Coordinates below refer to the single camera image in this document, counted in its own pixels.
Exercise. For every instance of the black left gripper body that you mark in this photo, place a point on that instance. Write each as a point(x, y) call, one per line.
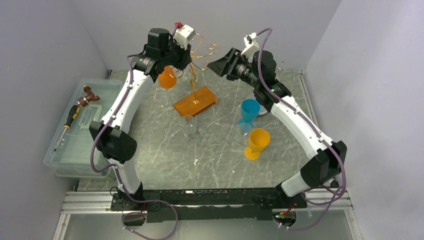
point(175, 55)

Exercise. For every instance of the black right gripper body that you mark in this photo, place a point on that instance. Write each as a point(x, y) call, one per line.
point(242, 70)

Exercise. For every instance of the orange plastic goblet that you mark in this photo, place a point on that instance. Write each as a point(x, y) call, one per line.
point(167, 78)

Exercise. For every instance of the gold wire glass rack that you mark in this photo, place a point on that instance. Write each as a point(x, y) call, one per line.
point(199, 98)

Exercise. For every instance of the yellow plastic goblet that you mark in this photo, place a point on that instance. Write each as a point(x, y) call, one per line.
point(258, 140)

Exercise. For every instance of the clear plastic storage box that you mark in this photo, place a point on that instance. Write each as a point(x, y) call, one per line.
point(69, 152)

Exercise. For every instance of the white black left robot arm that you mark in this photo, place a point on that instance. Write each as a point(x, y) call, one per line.
point(112, 147)

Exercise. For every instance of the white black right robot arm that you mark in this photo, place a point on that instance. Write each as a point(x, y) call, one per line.
point(326, 157)

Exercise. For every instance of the clear pink tinted glass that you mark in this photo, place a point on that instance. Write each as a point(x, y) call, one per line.
point(220, 106)

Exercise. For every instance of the clear tall glass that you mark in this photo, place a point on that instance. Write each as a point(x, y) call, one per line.
point(242, 135)

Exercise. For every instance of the clear small glass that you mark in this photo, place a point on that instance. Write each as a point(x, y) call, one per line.
point(188, 126)

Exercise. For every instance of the blue plastic goblet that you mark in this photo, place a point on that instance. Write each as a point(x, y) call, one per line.
point(249, 110)

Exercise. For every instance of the brown bronze faucet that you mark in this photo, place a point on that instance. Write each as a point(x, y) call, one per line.
point(90, 97)

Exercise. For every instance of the black yellow screwdriver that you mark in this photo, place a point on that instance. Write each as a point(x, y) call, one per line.
point(72, 114)

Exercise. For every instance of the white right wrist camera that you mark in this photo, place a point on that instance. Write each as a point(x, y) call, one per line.
point(251, 45)

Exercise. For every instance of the chrome wire glass rack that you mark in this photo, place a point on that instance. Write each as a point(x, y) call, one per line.
point(265, 109)

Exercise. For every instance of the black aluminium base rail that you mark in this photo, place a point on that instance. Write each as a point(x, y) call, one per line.
point(262, 204)

